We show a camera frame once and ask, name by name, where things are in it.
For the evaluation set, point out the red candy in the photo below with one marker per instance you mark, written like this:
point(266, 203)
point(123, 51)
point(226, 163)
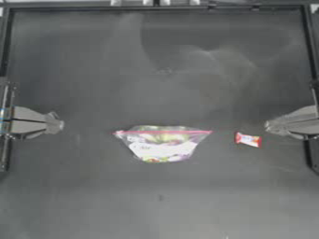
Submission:
point(249, 139)

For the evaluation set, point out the clear bag with pink zip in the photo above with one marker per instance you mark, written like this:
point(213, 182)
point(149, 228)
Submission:
point(162, 146)

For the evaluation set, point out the grey metal bracket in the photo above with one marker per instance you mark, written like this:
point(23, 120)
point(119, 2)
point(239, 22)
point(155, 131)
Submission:
point(117, 2)

